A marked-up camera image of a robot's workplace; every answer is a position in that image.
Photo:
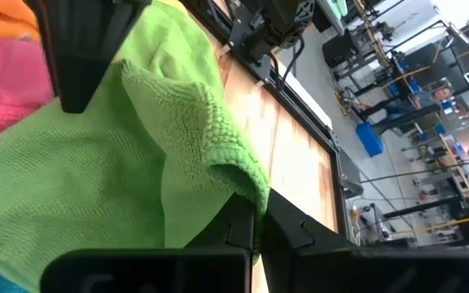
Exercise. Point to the blue storage bin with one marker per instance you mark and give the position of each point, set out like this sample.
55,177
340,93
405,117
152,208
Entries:
369,140

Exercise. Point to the pink microfiber towel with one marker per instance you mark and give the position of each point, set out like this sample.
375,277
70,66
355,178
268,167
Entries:
6,81

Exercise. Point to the green microfiber towel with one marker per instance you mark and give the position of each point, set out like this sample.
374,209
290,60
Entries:
75,183

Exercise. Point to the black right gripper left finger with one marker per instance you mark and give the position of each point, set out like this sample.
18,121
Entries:
238,224

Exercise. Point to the person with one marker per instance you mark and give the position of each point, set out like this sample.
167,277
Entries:
430,99

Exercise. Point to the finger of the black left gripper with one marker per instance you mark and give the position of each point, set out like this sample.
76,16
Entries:
84,61

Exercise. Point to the orange microfiber towel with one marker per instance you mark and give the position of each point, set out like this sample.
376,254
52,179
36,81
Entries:
2,16

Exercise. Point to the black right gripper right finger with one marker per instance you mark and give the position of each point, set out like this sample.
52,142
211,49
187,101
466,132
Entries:
295,244

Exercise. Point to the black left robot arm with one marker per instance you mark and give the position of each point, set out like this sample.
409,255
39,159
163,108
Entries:
271,20

